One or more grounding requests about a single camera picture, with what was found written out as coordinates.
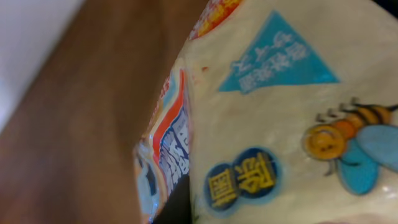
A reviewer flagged yellow snack bag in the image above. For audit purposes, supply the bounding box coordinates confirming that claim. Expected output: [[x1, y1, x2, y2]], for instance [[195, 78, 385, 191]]
[[134, 0, 397, 223]]

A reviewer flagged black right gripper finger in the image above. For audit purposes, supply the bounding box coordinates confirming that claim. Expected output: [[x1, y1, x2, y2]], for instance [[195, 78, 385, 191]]
[[152, 175, 192, 224]]

